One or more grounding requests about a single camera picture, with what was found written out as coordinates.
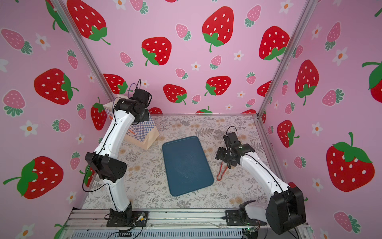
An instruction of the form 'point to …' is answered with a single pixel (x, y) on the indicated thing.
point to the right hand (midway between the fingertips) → (226, 155)
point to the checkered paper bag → (142, 134)
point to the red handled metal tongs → (222, 175)
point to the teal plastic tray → (187, 168)
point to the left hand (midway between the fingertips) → (142, 117)
